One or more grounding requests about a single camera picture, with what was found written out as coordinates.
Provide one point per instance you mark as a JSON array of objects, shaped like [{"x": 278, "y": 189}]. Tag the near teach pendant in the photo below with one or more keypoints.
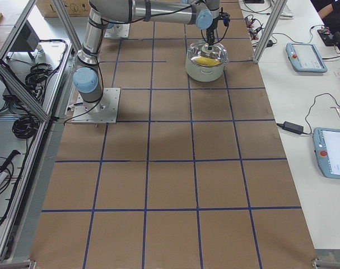
[{"x": 327, "y": 151}]

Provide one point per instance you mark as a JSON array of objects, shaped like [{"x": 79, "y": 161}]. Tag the teach pendant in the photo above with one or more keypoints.
[
  {"x": 327, "y": 151},
  {"x": 305, "y": 58}
]

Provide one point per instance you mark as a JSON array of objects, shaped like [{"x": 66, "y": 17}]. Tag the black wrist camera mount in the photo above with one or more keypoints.
[{"x": 225, "y": 17}]

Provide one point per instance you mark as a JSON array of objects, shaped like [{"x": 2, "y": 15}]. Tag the pale green cooking pot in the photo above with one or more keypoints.
[{"x": 203, "y": 74}]

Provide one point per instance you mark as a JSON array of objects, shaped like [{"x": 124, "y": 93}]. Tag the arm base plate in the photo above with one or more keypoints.
[
  {"x": 105, "y": 111},
  {"x": 124, "y": 34}
]

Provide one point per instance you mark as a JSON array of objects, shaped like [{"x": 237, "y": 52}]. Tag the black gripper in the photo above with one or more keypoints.
[{"x": 210, "y": 34}]

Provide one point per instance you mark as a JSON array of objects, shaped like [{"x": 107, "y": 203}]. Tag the yellow corn cob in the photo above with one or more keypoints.
[{"x": 208, "y": 62}]

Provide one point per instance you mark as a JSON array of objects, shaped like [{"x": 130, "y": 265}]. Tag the far teach pendant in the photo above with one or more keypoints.
[{"x": 305, "y": 58}]

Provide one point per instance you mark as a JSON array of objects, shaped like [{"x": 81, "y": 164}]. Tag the black power adapter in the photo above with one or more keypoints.
[{"x": 293, "y": 128}]

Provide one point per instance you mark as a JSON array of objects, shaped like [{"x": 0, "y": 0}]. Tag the glass pot lid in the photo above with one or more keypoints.
[{"x": 200, "y": 49}]

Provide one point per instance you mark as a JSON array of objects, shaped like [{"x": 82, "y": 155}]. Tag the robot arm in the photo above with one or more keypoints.
[
  {"x": 140, "y": 45},
  {"x": 113, "y": 29}
]

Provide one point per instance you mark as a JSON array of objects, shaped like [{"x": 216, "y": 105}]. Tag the aluminium frame post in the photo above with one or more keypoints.
[{"x": 268, "y": 29}]

